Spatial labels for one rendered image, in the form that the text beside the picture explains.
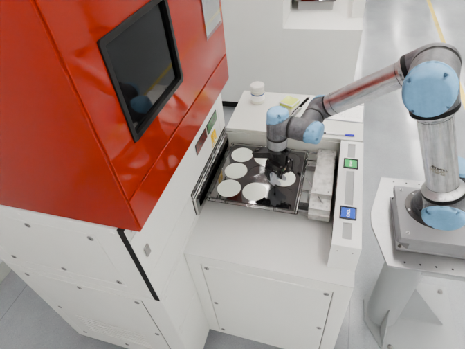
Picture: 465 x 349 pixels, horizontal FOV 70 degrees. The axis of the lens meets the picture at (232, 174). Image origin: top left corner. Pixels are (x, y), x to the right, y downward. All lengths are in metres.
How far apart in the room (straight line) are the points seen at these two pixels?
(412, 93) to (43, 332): 2.21
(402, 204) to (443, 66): 0.63
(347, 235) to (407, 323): 1.06
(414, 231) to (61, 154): 1.13
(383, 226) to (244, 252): 0.54
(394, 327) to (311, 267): 0.96
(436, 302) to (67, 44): 2.12
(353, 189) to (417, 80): 0.54
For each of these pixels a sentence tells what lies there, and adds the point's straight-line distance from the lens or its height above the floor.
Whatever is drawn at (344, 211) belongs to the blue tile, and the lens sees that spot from 1.25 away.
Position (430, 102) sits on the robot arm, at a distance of 0.93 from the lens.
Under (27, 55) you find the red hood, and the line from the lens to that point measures 0.68.
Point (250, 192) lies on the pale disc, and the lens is 1.37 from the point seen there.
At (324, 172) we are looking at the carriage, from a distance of 1.50.
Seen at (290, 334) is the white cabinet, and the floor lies 0.29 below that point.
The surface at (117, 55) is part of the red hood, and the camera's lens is 0.77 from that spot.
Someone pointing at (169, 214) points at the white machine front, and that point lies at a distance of 1.15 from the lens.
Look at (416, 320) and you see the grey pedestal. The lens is 2.19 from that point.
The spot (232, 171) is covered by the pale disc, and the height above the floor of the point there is 0.90.
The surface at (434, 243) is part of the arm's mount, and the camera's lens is 1.35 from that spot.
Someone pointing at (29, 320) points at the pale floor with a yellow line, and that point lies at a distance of 2.51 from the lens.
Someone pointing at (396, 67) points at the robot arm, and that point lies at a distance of 1.10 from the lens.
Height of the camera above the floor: 1.90
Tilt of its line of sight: 44 degrees down
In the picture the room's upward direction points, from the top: 7 degrees counter-clockwise
